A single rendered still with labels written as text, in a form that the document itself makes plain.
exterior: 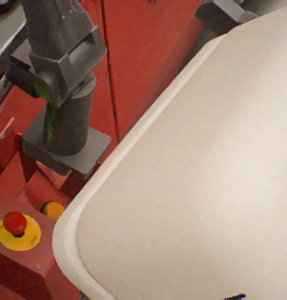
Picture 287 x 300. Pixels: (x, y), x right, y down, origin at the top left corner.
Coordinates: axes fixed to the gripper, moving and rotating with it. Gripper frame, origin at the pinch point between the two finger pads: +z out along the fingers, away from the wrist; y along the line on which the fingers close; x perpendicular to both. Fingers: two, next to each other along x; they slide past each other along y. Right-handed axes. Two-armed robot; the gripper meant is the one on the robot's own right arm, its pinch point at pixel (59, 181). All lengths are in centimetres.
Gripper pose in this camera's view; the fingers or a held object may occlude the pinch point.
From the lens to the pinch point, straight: 115.4
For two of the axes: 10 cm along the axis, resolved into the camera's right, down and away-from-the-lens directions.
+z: -1.4, 6.2, 7.8
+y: -8.8, -4.4, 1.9
